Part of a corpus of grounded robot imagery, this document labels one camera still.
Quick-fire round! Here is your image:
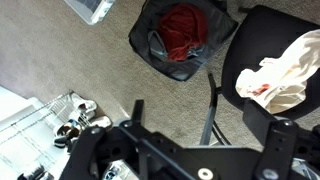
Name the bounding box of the peach t-shirt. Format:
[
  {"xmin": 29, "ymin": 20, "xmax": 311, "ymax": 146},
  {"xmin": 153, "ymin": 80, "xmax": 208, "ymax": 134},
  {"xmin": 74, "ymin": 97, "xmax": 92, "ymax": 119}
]
[{"xmin": 234, "ymin": 29, "xmax": 320, "ymax": 115}]

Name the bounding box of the black and white shoe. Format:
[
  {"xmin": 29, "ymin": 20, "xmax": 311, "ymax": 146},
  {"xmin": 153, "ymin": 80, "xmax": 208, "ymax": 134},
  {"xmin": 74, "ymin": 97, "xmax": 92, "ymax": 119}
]
[{"xmin": 53, "ymin": 119, "xmax": 83, "ymax": 149}]

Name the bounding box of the wire shoe rack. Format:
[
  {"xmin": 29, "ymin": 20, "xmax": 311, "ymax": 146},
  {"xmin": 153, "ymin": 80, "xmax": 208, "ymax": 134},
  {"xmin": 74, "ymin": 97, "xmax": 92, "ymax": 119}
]
[{"xmin": 0, "ymin": 89, "xmax": 84, "ymax": 161}]

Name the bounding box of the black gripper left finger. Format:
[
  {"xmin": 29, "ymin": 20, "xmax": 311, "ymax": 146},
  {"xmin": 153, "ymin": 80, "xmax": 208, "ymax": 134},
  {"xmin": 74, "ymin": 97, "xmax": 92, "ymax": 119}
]
[{"xmin": 59, "ymin": 99, "xmax": 150, "ymax": 180}]

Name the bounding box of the dark grey garment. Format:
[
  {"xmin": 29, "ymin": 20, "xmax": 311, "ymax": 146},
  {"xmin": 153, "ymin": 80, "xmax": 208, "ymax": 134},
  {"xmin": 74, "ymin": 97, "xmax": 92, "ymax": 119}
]
[{"xmin": 147, "ymin": 30, "xmax": 206, "ymax": 63}]

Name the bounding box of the red garment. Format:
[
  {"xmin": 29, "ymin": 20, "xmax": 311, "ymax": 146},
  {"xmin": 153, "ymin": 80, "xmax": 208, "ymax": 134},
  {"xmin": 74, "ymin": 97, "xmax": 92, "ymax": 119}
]
[{"xmin": 157, "ymin": 3, "xmax": 208, "ymax": 62}]

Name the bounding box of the black metal chair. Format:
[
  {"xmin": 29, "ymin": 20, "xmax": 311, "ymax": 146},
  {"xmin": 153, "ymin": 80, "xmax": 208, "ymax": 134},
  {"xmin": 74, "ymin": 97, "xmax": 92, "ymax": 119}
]
[{"xmin": 199, "ymin": 4, "xmax": 320, "ymax": 147}]

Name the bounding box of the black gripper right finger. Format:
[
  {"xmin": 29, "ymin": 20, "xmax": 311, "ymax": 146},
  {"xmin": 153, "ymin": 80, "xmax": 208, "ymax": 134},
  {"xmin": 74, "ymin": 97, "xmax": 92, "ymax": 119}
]
[{"xmin": 242, "ymin": 99, "xmax": 320, "ymax": 180}]

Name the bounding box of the black mesh laundry bag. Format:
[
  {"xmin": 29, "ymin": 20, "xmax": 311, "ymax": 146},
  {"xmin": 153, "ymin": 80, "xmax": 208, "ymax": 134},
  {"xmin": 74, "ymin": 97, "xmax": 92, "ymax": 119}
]
[{"xmin": 128, "ymin": 0, "xmax": 240, "ymax": 82}]

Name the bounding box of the white sneaker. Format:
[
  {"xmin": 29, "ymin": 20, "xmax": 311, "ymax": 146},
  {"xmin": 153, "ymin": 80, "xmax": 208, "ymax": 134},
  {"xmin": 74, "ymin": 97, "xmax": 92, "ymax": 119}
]
[
  {"xmin": 87, "ymin": 115, "xmax": 113, "ymax": 130},
  {"xmin": 71, "ymin": 94, "xmax": 98, "ymax": 115}
]

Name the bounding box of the clear plastic storage bin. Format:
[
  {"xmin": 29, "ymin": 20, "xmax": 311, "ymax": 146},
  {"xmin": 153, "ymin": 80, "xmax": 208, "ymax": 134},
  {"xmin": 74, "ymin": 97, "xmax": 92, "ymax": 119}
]
[{"xmin": 63, "ymin": 0, "xmax": 117, "ymax": 26}]

